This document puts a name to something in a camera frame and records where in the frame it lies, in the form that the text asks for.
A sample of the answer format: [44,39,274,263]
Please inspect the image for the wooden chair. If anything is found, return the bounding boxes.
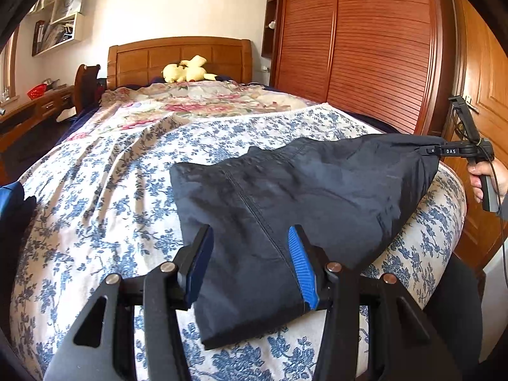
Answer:
[74,63,102,114]

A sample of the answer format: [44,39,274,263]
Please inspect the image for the person's right hand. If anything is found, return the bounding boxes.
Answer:
[467,159,508,204]

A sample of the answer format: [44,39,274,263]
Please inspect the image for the blue floral bedsheet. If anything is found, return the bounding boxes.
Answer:
[10,105,467,381]

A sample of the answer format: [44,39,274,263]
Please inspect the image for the person's leg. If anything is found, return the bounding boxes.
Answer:
[423,254,487,366]

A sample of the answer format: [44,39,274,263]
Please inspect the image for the wooden wardrobe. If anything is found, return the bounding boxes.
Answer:
[261,0,457,136]

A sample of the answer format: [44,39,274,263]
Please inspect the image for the window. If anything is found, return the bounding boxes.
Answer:
[0,28,20,104]

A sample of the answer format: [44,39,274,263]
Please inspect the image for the wooden desk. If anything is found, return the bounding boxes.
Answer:
[0,85,76,155]

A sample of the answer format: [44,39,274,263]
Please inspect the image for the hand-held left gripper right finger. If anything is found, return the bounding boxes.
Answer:
[288,225,463,381]

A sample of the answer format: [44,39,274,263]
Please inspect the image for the folded blue clothes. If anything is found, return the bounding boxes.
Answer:
[0,180,37,247]

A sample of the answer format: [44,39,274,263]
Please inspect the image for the wooden bed headboard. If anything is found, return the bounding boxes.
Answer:
[108,37,253,90]

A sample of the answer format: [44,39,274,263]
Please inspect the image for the wooden door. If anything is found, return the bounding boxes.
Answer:
[437,0,508,271]

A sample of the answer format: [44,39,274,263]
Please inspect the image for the white wall shelf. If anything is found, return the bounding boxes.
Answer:
[28,0,94,57]

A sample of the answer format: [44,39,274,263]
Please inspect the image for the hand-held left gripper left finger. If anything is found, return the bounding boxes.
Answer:
[43,224,215,381]

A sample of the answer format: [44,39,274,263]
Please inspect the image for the black jacket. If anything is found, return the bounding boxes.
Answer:
[170,134,441,351]

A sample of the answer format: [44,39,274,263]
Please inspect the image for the yellow plush toy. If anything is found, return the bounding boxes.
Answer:
[162,56,218,84]

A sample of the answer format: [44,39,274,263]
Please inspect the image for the red floral quilt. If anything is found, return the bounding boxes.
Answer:
[65,80,318,144]

